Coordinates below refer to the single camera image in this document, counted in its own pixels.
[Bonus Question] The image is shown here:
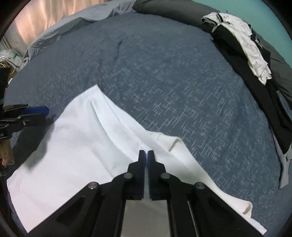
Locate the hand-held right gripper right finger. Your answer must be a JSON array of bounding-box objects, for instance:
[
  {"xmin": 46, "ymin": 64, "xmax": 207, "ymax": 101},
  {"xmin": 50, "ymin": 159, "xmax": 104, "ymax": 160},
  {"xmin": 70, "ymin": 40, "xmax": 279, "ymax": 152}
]
[{"xmin": 148, "ymin": 150, "xmax": 263, "ymax": 237}]

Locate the light grey blanket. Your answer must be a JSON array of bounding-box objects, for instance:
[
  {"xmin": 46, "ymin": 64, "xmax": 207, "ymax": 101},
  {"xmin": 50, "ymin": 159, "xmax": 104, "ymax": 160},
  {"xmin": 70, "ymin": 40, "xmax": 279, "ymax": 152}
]
[{"xmin": 22, "ymin": 0, "xmax": 137, "ymax": 64}]

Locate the person's left hand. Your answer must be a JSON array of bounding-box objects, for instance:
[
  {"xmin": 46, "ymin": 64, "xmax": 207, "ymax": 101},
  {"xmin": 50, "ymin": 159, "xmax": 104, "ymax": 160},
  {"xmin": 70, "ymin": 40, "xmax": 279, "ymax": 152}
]
[{"xmin": 0, "ymin": 139, "xmax": 15, "ymax": 167}]

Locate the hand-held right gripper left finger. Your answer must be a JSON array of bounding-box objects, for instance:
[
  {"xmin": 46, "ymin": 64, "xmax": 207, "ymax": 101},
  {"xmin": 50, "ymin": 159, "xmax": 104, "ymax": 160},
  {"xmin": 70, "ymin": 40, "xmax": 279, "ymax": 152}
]
[{"xmin": 27, "ymin": 150, "xmax": 146, "ymax": 237}]

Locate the pink curtain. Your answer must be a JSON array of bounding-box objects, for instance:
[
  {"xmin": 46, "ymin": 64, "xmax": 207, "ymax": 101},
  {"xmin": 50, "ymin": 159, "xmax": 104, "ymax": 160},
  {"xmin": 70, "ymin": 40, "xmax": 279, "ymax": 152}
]
[{"xmin": 5, "ymin": 0, "xmax": 105, "ymax": 57}]

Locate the dark grey rolled duvet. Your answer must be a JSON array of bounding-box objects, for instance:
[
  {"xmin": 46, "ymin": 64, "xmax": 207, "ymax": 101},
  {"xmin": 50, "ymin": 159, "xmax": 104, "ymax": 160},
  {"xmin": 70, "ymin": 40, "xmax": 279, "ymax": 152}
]
[{"xmin": 132, "ymin": 0, "xmax": 292, "ymax": 105}]

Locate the grey garment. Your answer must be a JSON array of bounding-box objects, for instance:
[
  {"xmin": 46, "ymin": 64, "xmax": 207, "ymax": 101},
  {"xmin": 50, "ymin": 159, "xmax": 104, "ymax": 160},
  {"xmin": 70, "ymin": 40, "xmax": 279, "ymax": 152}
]
[{"xmin": 272, "ymin": 131, "xmax": 292, "ymax": 189}]

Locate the pile of unfolded clothes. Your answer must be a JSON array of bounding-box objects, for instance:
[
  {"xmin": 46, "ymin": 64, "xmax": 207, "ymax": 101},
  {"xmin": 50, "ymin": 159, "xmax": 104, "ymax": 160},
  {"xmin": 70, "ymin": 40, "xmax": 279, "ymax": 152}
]
[{"xmin": 201, "ymin": 14, "xmax": 292, "ymax": 155}]

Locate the white long-sleeve shirt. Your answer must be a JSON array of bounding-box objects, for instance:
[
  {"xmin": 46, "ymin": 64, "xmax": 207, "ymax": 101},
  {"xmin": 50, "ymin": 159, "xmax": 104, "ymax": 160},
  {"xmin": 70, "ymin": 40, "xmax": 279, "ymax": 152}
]
[{"xmin": 7, "ymin": 84, "xmax": 267, "ymax": 236}]

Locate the clear plastic bag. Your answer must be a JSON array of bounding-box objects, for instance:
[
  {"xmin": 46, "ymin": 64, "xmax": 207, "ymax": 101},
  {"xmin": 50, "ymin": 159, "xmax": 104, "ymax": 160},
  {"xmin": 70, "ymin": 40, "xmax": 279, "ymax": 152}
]
[{"xmin": 0, "ymin": 48, "xmax": 23, "ymax": 71}]

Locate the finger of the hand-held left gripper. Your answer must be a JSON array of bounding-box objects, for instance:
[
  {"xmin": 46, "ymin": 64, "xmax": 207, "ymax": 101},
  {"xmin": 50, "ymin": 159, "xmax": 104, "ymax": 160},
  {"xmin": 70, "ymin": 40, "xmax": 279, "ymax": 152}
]
[
  {"xmin": 3, "ymin": 104, "xmax": 49, "ymax": 116},
  {"xmin": 0, "ymin": 113, "xmax": 47, "ymax": 134}
]

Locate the white garment with black trim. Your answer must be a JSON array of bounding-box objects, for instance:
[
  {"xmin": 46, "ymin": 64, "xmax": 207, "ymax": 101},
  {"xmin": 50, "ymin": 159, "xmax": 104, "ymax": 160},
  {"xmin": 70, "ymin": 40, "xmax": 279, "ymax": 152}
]
[{"xmin": 201, "ymin": 12, "xmax": 272, "ymax": 85}]

